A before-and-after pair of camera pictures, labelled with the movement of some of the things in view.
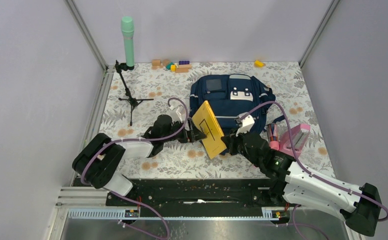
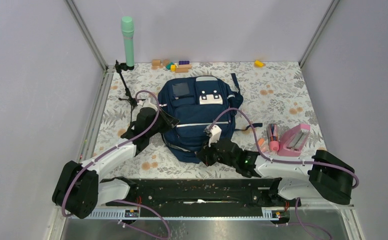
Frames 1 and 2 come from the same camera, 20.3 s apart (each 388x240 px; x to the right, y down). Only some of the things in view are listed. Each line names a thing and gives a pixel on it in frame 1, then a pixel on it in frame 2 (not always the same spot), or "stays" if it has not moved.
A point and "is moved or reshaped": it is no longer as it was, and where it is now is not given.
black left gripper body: [187, 136] → [161, 126]
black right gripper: [230, 141] → [204, 155]
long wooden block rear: [185, 66] stays
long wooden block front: [181, 70] stays
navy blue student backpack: [230, 96] is moved or reshaped
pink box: [300, 133] stays
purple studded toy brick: [181, 62] stays
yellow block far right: [258, 64] stays
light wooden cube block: [156, 62] stays
